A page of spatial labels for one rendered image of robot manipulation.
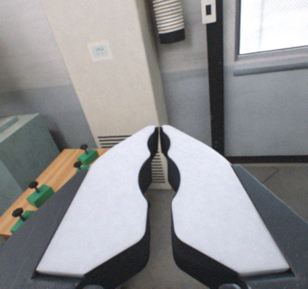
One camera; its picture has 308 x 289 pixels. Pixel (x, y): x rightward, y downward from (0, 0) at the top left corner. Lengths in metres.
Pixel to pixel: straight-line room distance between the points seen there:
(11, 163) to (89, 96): 0.73
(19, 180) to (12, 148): 0.24
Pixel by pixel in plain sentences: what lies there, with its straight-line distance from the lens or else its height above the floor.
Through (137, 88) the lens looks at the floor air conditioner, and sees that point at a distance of 1.33.
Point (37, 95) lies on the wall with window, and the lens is 2.12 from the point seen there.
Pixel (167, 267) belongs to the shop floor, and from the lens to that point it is 1.45.
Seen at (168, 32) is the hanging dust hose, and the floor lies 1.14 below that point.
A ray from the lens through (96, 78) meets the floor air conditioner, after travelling 1.40.
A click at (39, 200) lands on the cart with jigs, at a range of 1.27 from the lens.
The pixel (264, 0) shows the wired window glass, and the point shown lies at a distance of 1.59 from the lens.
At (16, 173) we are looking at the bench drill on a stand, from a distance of 1.82.
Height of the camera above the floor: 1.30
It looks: 31 degrees down
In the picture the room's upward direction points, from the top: 12 degrees counter-clockwise
